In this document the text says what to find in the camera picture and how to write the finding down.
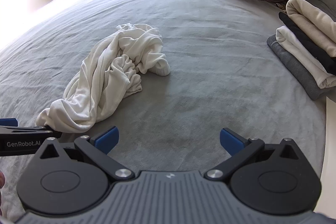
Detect folded white garment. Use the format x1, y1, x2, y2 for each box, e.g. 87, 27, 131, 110
276, 25, 336, 89

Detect white pants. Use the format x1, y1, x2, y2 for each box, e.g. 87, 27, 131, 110
36, 23, 171, 134

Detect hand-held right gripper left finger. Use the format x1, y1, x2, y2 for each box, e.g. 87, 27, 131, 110
35, 126, 135, 182

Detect folded grey garment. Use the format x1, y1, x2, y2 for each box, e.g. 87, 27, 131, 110
266, 34, 332, 101

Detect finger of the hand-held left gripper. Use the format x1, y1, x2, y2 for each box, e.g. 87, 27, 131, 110
0, 118, 18, 127
0, 126, 63, 139

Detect folded beige garment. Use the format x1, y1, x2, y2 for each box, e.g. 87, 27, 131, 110
286, 0, 336, 58

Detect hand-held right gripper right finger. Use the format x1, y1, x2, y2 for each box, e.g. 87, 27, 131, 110
206, 128, 302, 182

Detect folded black garment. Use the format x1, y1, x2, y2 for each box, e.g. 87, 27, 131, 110
278, 12, 336, 76

